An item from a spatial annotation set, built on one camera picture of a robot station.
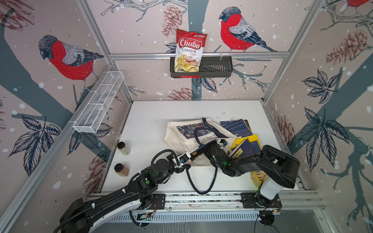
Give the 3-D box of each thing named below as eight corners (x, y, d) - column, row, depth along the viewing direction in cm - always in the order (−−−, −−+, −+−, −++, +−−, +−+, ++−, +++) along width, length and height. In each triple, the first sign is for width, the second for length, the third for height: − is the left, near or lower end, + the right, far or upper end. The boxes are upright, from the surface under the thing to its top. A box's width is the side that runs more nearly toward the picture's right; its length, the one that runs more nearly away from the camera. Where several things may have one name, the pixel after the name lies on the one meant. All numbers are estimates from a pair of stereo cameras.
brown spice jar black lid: (120, 177, 85) (112, 171, 76) (123, 170, 88) (115, 163, 79) (128, 177, 85) (121, 171, 76) (130, 170, 88) (123, 163, 79)
